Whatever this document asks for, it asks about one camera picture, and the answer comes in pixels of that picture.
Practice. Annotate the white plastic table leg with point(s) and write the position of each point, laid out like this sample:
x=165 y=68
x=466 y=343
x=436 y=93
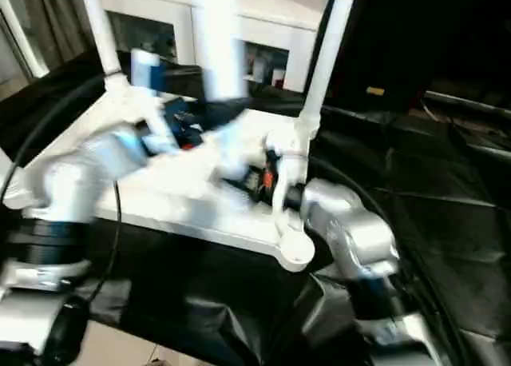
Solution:
x=215 y=42
x=100 y=22
x=331 y=42

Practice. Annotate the white plastic table top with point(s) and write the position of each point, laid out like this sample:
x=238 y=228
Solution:
x=179 y=218

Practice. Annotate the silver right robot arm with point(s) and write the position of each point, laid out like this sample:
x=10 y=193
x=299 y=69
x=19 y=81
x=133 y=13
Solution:
x=351 y=222

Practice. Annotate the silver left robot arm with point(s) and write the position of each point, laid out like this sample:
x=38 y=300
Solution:
x=72 y=174

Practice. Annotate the white mug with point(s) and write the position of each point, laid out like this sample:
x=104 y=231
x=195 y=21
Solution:
x=276 y=82

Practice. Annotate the white glass-door cabinet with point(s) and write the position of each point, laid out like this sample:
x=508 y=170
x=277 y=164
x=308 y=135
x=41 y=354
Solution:
x=279 y=26

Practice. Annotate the grey curtain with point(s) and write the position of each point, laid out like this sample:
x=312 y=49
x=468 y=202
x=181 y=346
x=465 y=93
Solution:
x=56 y=18

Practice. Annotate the black speaker box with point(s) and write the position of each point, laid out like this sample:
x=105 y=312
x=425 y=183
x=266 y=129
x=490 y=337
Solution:
x=379 y=34

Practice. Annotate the black plastic mat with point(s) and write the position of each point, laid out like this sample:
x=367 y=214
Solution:
x=439 y=162

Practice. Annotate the black television edge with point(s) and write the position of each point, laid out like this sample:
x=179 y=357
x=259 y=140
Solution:
x=467 y=101

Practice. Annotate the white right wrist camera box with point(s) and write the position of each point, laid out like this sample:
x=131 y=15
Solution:
x=287 y=170

